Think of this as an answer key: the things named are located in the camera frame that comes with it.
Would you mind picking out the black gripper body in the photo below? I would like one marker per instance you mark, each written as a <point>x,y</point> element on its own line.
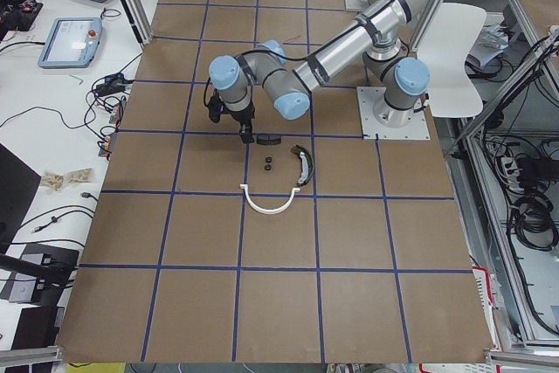
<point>243,115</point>

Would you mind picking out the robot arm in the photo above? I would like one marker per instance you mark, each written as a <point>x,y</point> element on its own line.
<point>372,35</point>

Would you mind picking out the black brake pad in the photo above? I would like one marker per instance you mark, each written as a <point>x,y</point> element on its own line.
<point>268,139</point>

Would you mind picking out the white curved plastic piece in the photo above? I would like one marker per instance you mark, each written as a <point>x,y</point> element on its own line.
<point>264,208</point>

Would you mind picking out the white plastic chair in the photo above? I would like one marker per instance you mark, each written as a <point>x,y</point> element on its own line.
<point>444,48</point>

